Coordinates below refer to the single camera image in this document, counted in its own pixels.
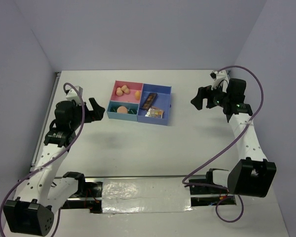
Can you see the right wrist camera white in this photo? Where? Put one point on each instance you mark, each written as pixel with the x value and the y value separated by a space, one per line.
pixel 218 78

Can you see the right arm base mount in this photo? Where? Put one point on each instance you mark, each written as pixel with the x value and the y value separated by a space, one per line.
pixel 207 196

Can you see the peach round puff with ribbon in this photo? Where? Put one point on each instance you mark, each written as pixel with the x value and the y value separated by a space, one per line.
pixel 122 110

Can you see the green puff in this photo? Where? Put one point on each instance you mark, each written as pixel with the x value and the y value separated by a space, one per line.
pixel 113 109
pixel 132 111

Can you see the brown eyeshadow palette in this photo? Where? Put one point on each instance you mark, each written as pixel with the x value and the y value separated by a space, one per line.
pixel 149 101

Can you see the silver foil tape sheet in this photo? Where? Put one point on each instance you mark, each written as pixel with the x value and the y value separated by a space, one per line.
pixel 145 195

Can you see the orange teardrop sponge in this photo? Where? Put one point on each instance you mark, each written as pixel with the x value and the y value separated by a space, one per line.
pixel 137 95

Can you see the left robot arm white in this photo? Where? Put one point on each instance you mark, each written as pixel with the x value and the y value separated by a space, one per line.
pixel 33 211

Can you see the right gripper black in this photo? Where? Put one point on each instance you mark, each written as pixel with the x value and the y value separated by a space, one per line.
pixel 198 100

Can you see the beige gourd sponge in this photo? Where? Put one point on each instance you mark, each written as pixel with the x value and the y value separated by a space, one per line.
pixel 119 92
pixel 125 89

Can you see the light blue plastic bin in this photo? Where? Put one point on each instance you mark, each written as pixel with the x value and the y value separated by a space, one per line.
pixel 127 117

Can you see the colourful eyeshadow palette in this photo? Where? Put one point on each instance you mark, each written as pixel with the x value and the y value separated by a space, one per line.
pixel 155 113

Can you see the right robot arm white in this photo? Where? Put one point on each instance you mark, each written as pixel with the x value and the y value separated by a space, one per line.
pixel 253 174

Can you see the pink plastic bin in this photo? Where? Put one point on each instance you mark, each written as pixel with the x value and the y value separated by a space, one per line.
pixel 133 86

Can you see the purple plastic bin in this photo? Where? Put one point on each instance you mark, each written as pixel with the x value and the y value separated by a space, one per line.
pixel 162 101

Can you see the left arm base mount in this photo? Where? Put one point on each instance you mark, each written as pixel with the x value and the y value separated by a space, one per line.
pixel 88 194

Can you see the three-colour blush palette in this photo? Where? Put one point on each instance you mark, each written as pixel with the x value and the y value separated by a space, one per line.
pixel 155 108

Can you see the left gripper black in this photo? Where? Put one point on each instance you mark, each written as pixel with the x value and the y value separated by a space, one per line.
pixel 97 113

